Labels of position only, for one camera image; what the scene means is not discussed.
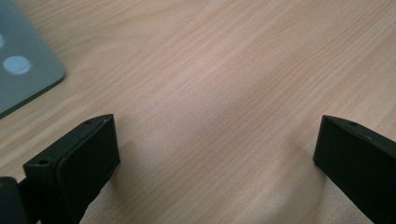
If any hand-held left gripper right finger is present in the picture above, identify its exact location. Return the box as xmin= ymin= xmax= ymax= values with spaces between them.
xmin=312 ymin=114 xmax=396 ymax=224

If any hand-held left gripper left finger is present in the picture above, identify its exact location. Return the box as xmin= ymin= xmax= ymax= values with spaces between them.
xmin=22 ymin=113 xmax=121 ymax=224

